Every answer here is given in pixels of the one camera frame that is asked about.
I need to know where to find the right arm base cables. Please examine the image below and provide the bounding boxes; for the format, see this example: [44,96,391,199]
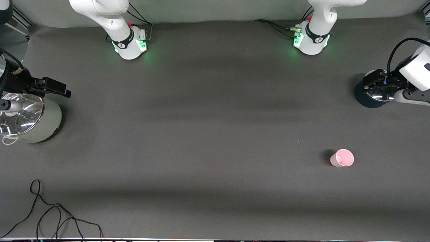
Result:
[126,2,154,43]

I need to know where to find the pink plastic cup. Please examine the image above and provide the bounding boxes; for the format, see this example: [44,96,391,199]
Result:
[330,149,354,167]

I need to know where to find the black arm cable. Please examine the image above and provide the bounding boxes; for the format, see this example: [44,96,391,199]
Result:
[386,37,430,78]
[0,47,25,73]

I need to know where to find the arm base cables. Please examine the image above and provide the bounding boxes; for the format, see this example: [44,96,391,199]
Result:
[254,18,302,39]
[126,2,154,43]

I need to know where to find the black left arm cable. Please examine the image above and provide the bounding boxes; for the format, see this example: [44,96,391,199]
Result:
[386,37,430,78]

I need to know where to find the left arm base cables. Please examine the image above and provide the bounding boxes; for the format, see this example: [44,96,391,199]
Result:
[254,18,302,39]

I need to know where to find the dark grey table mat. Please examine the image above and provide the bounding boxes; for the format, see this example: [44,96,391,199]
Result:
[0,12,430,241]

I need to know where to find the loose thin black cable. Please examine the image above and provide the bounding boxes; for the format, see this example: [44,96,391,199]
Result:
[0,179,104,240]

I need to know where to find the aluminium frame rail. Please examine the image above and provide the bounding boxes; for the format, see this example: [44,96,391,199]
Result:
[11,6,36,38]

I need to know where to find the grey pot with glass lid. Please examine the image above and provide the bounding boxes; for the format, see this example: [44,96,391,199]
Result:
[0,91,63,146]

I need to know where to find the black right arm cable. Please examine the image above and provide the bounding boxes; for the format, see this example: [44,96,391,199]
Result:
[0,47,25,73]

